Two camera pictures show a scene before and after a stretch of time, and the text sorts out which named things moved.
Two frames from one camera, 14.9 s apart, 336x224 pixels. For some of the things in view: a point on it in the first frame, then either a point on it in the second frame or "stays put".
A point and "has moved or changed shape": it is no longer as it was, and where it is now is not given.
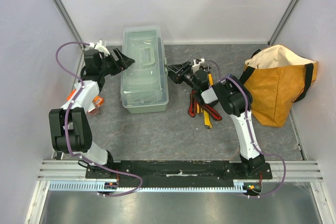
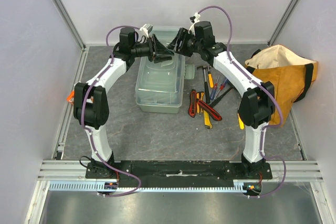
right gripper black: [182, 72] → [180, 42]
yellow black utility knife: [207, 119] stays put
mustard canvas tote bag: [277, 77] stays put
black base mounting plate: [176, 172] stays put
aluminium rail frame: [303, 171] stays put
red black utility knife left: [192, 108] stays put
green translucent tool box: [144, 86] has moved or changed shape
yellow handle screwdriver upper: [210, 78] stays put
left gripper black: [125, 61] → [157, 52]
